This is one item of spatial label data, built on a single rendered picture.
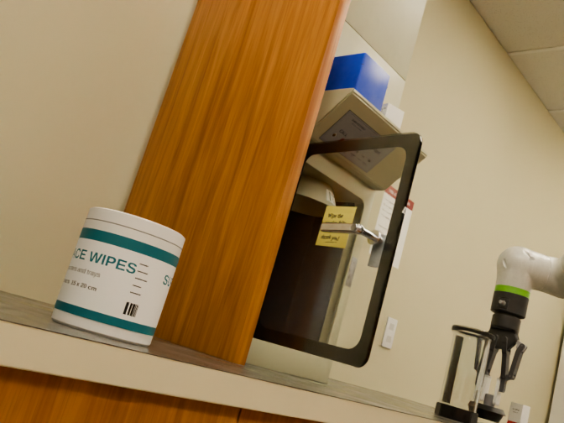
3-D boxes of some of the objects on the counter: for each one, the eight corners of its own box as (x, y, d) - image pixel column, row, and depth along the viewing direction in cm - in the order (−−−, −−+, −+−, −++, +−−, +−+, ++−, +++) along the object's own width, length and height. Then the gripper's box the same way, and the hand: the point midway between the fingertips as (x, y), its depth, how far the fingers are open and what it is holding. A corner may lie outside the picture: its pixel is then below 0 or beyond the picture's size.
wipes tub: (31, 312, 78) (71, 202, 81) (115, 333, 87) (148, 233, 90) (82, 332, 69) (126, 208, 72) (169, 353, 78) (206, 242, 81)
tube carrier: (426, 406, 152) (445, 321, 156) (446, 411, 159) (463, 331, 164) (467, 419, 144) (485, 330, 149) (485, 423, 151) (502, 338, 156)
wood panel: (87, 313, 138) (262, -182, 168) (98, 316, 140) (268, -174, 170) (232, 362, 105) (419, -267, 135) (244, 365, 107) (425, -255, 137)
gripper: (474, 307, 170) (456, 393, 165) (531, 318, 159) (513, 409, 154) (485, 314, 175) (467, 397, 170) (540, 324, 164) (523, 413, 159)
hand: (491, 390), depth 163 cm, fingers closed on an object, 3 cm apart
